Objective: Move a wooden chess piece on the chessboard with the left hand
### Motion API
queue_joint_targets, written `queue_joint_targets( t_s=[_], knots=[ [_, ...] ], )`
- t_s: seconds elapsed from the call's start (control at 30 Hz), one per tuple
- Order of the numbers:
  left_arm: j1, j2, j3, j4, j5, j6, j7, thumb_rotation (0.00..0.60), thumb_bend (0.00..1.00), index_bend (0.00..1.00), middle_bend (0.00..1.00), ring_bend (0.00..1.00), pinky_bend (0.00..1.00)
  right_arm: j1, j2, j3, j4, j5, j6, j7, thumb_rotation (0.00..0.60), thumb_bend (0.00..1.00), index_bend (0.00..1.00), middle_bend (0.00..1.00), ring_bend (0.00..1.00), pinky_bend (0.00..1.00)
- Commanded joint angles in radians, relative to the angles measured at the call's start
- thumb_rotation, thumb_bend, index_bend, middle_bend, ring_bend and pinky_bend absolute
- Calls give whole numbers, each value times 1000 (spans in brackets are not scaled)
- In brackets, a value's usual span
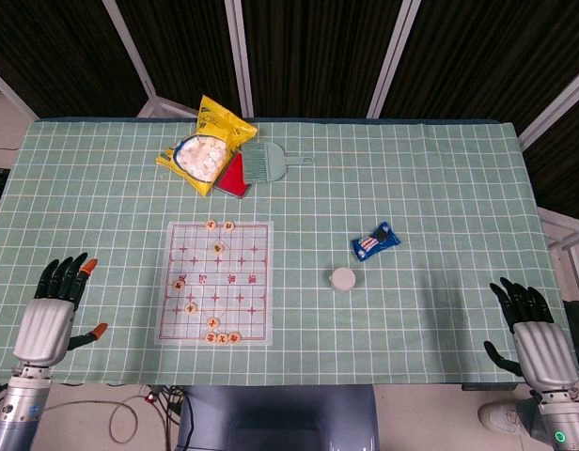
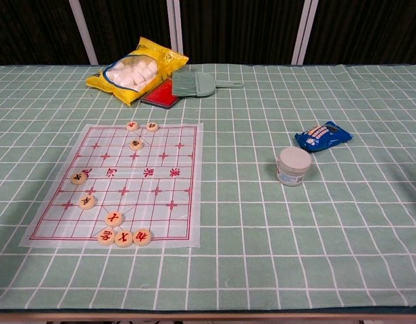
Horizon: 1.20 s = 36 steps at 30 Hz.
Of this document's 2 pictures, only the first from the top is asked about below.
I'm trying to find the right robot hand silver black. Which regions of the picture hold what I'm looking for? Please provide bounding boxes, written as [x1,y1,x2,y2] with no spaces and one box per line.
[483,276,579,392]

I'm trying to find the yellow snack bag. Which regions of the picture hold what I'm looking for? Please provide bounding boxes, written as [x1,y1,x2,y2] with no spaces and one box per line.
[155,94,259,197]

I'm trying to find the green checked tablecloth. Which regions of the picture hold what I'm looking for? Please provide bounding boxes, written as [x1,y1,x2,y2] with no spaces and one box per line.
[0,117,577,392]

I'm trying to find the blue snack packet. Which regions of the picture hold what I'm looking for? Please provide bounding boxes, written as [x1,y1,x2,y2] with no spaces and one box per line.
[350,221,401,264]

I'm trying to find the white floor cable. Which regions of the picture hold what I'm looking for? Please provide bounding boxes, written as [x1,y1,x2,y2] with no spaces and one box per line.
[43,393,153,445]

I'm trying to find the green hand brush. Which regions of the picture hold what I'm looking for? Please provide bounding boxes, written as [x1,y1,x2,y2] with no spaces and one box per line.
[241,141,315,184]

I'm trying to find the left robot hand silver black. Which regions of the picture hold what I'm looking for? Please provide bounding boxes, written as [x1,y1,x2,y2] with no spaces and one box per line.
[11,252,109,368]

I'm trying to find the small white jar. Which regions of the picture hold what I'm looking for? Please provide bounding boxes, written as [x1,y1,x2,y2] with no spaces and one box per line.
[329,266,358,292]

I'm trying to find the translucent chess board sheet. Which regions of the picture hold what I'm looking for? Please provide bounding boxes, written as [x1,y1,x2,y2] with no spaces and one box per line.
[155,219,275,348]

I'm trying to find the white partition frame post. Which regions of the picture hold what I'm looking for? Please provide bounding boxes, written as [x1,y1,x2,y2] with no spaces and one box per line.
[366,0,421,119]
[515,70,579,151]
[0,64,38,121]
[225,0,255,118]
[102,0,200,119]

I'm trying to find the white metal rack frame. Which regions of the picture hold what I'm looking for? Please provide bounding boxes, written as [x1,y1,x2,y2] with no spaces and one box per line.
[538,206,579,304]

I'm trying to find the red ink pad box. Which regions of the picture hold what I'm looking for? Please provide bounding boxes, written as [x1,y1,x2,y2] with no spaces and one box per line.
[212,152,252,200]

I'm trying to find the white sneaker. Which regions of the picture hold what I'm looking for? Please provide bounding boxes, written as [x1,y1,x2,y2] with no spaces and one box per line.
[477,401,531,437]

